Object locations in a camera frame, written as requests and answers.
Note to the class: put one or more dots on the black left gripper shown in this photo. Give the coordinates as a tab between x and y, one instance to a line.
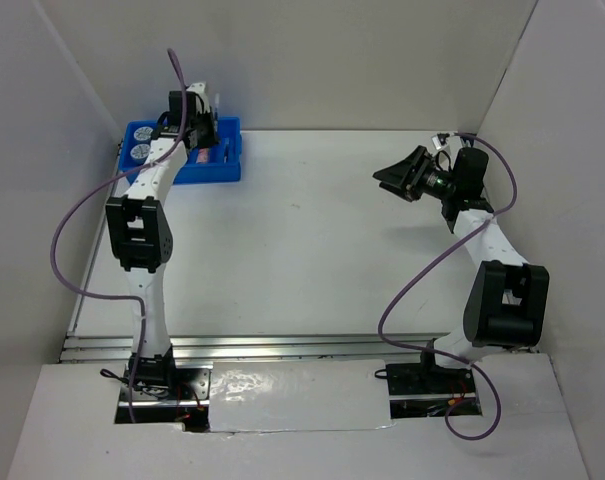
212	138

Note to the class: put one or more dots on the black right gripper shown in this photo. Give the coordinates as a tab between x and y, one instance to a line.
409	173

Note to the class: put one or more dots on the pink capped marker tube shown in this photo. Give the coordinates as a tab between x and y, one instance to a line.
205	156

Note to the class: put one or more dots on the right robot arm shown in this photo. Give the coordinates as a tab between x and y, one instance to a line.
438	356

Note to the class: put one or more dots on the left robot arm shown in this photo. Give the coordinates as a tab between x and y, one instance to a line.
140	236

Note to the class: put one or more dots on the blue compartment tray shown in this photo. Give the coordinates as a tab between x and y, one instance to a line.
191	172

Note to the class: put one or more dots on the silver foil cover sheet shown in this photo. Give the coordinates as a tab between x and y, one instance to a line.
298	396

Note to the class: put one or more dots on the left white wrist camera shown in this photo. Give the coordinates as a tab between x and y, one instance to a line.
200	92

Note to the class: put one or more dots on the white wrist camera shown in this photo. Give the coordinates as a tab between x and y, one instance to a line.
442	141
200	92

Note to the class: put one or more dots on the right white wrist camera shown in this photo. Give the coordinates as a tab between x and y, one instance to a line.
442	141

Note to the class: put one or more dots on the aluminium right rail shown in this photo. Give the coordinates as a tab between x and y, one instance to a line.
507	301

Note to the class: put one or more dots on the aluminium rail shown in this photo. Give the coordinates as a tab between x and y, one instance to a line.
206	349
507	301

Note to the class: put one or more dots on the aluminium front rail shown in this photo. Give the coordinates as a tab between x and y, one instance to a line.
206	349

